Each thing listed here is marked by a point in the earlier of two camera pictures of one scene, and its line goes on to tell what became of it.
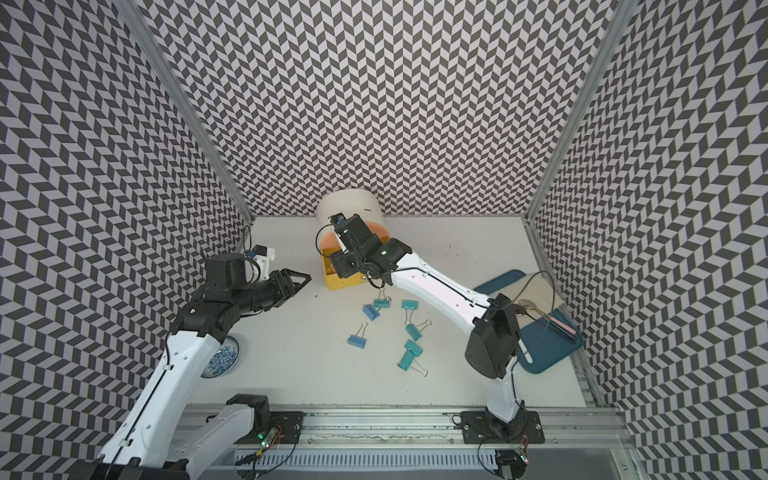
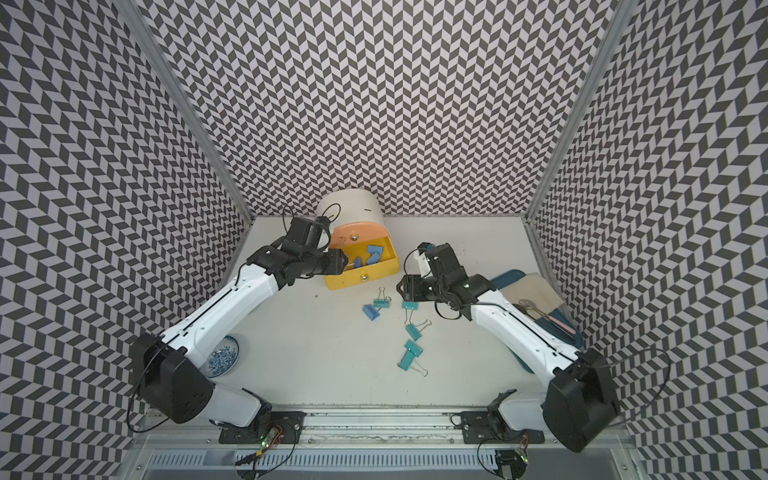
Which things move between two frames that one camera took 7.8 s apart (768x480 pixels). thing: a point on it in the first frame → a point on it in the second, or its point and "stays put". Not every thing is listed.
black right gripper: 341,264 → 412,288
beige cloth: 534,288 stays put
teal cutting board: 543,340 stays put
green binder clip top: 382,303 stays put
